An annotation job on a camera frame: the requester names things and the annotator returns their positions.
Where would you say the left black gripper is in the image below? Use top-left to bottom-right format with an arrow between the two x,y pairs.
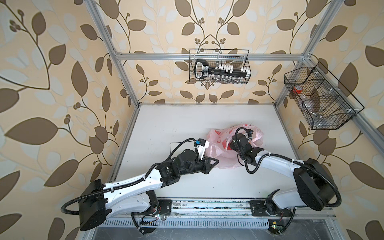
178,154 -> 221,177

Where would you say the pink plastic bag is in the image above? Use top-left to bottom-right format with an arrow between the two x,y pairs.
205,124 -> 264,170

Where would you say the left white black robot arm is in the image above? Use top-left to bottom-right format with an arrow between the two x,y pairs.
61,138 -> 219,231

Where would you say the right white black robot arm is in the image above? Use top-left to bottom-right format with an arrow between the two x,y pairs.
228,127 -> 342,235

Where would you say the white square plate black rim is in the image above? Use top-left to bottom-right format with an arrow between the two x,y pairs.
169,141 -> 195,158

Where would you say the black test tube rack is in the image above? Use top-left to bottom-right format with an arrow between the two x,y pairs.
193,60 -> 251,81

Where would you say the clear bottle red cap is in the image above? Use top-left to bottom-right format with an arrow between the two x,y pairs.
293,86 -> 321,118

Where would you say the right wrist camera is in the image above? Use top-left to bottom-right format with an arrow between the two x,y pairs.
246,129 -> 254,142

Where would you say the back black wire basket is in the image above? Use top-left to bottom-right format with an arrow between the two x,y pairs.
189,48 -> 252,85

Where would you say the black wire basket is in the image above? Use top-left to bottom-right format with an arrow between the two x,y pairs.
284,62 -> 365,130
189,48 -> 252,85

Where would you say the right black wire basket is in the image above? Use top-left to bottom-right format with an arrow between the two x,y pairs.
284,62 -> 365,130

